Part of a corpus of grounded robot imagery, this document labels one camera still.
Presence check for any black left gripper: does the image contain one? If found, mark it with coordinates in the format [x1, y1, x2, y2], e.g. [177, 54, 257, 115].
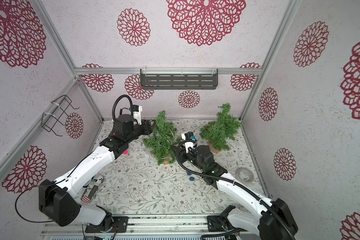
[125, 118, 156, 145]

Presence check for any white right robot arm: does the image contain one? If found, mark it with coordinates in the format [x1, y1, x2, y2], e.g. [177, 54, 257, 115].
[172, 132, 299, 240]

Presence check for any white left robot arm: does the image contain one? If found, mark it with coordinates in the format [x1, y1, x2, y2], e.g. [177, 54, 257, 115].
[35, 95, 156, 232]

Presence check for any right small green christmas tree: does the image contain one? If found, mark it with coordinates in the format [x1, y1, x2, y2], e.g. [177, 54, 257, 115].
[200, 103, 241, 151]

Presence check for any small green christmas tree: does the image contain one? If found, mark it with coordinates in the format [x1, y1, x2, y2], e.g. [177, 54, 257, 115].
[143, 111, 177, 165]
[200, 103, 241, 151]

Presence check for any left small green christmas tree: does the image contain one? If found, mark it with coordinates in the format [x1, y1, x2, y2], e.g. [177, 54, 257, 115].
[143, 111, 177, 165]

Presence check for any clear tape roll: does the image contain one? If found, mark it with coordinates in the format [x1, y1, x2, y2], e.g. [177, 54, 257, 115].
[235, 168, 255, 185]

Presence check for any grey wall shelf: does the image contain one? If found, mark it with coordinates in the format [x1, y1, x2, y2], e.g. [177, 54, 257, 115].
[140, 69, 219, 90]

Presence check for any metal base rail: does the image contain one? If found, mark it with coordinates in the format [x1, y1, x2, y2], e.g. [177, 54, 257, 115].
[40, 213, 262, 240]

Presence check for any black wire wall rack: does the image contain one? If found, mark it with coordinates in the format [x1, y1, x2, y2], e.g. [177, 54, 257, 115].
[40, 95, 79, 137]

